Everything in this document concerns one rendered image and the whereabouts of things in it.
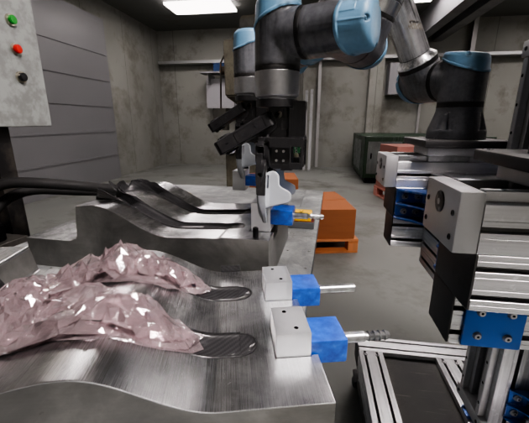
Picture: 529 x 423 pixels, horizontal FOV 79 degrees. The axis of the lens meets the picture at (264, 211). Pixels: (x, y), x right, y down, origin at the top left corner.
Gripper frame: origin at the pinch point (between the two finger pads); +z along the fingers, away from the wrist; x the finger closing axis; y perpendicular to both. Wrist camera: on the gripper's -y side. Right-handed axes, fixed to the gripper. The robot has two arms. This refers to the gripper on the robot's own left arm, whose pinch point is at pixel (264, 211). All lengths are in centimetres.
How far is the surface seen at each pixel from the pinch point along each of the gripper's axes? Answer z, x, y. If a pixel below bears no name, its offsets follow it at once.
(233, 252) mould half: 5.8, -7.0, -4.2
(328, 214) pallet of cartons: 58, 206, 12
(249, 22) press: -133, 372, -95
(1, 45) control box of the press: -38, 29, -85
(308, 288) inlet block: 5.3, -18.0, 9.8
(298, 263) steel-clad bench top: 12.1, 4.8, 6.3
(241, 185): 0.7, 26.6, -11.9
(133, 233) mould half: 3.8, -6.9, -23.5
